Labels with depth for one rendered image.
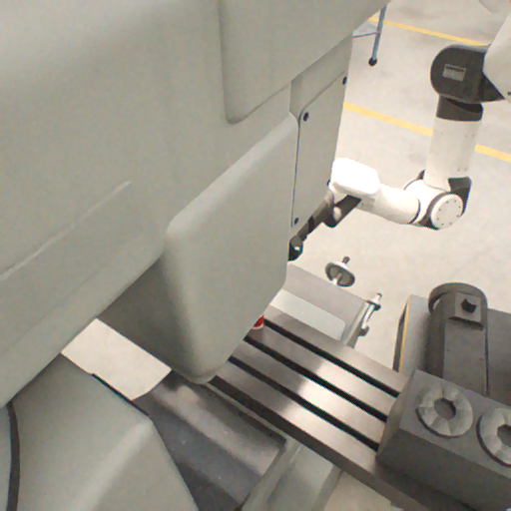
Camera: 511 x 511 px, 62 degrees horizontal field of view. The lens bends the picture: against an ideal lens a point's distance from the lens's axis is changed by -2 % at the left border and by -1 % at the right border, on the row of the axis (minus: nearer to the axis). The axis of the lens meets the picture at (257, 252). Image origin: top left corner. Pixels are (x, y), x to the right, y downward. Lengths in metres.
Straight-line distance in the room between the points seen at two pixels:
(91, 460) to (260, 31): 0.29
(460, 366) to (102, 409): 1.28
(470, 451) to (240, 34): 0.70
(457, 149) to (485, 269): 1.69
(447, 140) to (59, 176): 0.85
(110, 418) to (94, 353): 1.87
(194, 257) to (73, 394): 0.12
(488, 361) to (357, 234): 1.25
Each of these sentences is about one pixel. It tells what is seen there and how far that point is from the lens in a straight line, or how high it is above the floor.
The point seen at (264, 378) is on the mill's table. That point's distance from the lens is 1.02.
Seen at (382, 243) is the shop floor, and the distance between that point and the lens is 2.55.
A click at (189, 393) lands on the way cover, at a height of 0.84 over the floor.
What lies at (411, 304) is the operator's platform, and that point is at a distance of 1.80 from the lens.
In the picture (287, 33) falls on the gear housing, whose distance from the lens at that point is 0.34.
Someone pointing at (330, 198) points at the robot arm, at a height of 1.26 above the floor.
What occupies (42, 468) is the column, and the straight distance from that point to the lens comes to 0.32.
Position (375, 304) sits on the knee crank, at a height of 0.50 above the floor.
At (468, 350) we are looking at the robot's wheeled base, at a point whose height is 0.59.
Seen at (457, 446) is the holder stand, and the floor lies 1.09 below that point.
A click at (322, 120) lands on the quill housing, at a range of 0.51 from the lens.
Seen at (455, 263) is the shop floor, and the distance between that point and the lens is 2.58.
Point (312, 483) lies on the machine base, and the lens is 1.66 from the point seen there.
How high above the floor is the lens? 1.80
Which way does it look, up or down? 49 degrees down
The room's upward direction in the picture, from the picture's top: straight up
